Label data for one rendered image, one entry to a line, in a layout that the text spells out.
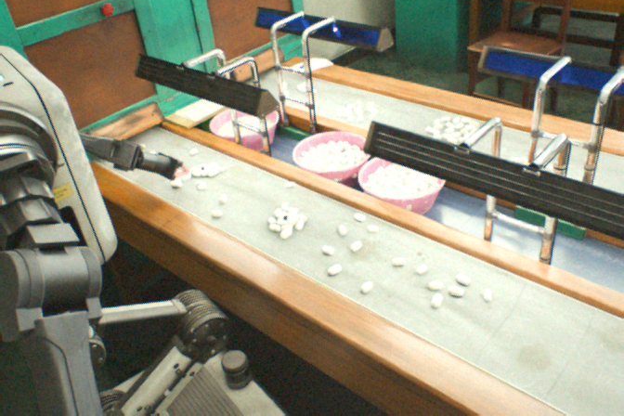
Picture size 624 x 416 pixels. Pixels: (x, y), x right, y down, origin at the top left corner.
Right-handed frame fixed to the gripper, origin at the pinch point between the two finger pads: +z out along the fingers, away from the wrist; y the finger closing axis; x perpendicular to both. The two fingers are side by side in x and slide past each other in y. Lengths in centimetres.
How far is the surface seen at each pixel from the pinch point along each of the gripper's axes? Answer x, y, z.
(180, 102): -21, 47, 26
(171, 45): -40, 48, 13
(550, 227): -22, -106, 17
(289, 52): -62, 47, 76
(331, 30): -63, -9, 33
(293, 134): -24, 1, 46
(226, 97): -25.9, -16.5, -10.1
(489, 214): -20, -91, 18
